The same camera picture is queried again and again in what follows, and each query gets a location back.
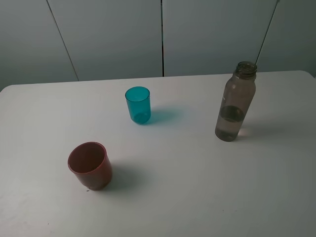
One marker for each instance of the teal translucent plastic cup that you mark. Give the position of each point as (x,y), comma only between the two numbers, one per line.
(138,102)

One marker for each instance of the grey translucent plastic bottle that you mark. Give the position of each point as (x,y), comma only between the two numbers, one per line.
(237,97)

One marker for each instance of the red plastic cup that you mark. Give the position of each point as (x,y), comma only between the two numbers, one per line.
(89,162)

